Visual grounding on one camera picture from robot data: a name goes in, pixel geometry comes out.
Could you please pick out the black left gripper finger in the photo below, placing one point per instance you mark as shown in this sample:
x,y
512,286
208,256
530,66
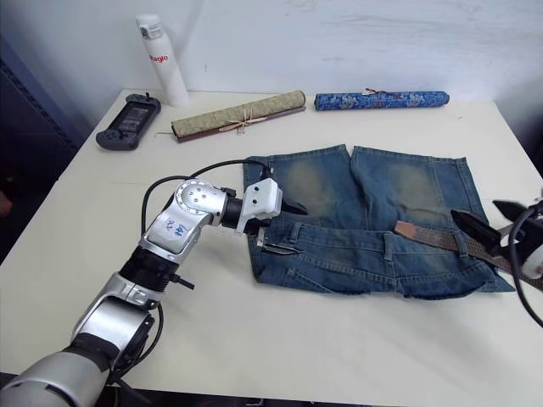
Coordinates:
x,y
280,250
296,207

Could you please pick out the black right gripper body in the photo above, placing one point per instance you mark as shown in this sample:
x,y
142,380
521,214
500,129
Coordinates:
x,y
532,231

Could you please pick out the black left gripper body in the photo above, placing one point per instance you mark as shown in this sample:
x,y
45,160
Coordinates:
x,y
259,225

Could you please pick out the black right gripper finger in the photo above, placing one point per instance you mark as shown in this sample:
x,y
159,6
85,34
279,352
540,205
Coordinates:
x,y
509,208
475,229

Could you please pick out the brown braided belt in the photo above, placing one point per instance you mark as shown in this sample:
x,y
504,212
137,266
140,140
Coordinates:
x,y
437,241

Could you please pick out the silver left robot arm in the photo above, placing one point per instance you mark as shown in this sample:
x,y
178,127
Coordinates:
x,y
186,212

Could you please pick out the blue denim shorts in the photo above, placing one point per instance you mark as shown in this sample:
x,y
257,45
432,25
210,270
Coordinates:
x,y
339,237

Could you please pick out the beige rolled scroll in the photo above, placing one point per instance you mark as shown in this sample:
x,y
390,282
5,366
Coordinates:
x,y
237,114

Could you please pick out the blue patterned rolled scroll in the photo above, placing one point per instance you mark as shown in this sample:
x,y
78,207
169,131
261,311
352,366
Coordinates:
x,y
382,101

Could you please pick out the dark grey handheld game controller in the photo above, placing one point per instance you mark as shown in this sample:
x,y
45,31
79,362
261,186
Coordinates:
x,y
129,120

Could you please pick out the white bottle with red print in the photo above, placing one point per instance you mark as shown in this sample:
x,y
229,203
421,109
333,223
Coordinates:
x,y
167,63

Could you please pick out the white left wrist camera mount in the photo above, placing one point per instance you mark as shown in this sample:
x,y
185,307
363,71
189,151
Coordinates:
x,y
265,197

